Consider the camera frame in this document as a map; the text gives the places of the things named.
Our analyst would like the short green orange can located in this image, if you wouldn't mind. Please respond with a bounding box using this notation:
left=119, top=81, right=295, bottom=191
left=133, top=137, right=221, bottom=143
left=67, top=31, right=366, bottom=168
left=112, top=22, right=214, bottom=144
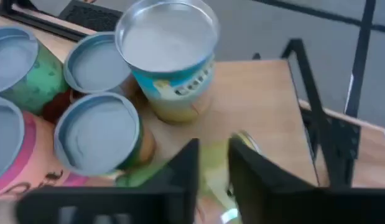
left=53, top=92, right=156, bottom=179

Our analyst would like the diced tomatoes can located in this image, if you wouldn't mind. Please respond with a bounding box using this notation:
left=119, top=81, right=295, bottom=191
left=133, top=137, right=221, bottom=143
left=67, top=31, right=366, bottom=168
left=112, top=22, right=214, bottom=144
left=42, top=32, right=140, bottom=124

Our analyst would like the tall green oranges can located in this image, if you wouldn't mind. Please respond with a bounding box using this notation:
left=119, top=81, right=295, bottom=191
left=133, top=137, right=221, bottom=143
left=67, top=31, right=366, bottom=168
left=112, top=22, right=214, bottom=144
left=116, top=130, right=263, bottom=224

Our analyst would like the short teal can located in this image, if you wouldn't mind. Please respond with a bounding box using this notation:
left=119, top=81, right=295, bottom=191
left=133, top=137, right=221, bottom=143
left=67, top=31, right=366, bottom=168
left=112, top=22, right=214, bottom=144
left=0, top=26, right=69, bottom=115

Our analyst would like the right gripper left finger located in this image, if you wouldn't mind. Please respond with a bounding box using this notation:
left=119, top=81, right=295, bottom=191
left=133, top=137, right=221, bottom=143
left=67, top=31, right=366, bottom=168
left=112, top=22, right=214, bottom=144
left=16, top=139, right=200, bottom=224

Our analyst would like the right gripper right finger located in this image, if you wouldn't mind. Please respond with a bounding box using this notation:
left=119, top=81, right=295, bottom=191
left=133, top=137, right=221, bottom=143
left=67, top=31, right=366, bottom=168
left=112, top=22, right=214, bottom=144
left=229, top=138, right=385, bottom=224

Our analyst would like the black mesh floor mat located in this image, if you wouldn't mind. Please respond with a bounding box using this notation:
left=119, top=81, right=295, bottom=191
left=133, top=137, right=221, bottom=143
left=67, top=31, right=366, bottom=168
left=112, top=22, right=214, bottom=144
left=57, top=0, right=124, bottom=32

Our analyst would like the yellow carrots can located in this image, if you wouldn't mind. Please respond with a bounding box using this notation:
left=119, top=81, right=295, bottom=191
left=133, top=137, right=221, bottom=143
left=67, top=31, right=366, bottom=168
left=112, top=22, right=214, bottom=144
left=114, top=0, right=220, bottom=124

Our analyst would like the mixed fruit can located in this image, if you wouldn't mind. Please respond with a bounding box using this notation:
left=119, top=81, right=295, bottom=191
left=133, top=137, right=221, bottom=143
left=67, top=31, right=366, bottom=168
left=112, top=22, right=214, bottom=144
left=0, top=95, right=118, bottom=200

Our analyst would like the wooden shelf black frame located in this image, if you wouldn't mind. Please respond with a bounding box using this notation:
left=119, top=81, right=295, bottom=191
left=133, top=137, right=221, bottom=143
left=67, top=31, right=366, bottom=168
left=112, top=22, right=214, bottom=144
left=117, top=39, right=361, bottom=190

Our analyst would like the black rig frame post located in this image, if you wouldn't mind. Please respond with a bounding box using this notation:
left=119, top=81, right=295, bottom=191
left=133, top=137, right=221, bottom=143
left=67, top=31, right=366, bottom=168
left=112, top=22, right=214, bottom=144
left=344, top=0, right=377, bottom=119

